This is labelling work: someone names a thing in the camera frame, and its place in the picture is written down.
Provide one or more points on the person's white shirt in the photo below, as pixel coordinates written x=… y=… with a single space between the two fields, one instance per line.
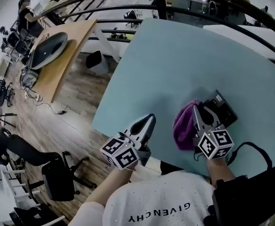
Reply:
x=156 y=196

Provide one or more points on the black office chair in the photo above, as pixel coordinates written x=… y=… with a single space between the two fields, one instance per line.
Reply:
x=57 y=180

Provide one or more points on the person's left forearm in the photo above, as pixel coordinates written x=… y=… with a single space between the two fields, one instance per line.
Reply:
x=113 y=185

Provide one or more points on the black white waste bin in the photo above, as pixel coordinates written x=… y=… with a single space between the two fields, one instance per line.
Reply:
x=95 y=60

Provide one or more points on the grey oval dish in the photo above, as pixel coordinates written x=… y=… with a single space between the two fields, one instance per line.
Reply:
x=48 y=50

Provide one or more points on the black keypad terminal device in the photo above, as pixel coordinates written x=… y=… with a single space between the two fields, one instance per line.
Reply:
x=226 y=112

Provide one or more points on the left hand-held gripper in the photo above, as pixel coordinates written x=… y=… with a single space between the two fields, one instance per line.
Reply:
x=120 y=154

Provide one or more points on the wooden table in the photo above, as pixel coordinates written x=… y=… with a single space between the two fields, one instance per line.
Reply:
x=64 y=60

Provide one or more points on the person's right forearm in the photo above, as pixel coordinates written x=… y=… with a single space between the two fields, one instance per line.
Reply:
x=219 y=173

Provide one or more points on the black curved railing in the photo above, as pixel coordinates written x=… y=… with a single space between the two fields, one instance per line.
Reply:
x=160 y=6

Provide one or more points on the light blue table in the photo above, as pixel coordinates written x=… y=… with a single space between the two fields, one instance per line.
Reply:
x=175 y=67

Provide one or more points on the black shoulder bag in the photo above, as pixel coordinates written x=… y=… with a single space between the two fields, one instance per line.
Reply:
x=245 y=196

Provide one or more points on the purple cloth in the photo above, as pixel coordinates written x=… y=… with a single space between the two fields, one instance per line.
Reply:
x=184 y=126

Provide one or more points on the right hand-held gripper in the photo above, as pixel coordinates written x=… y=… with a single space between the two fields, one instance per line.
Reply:
x=214 y=145

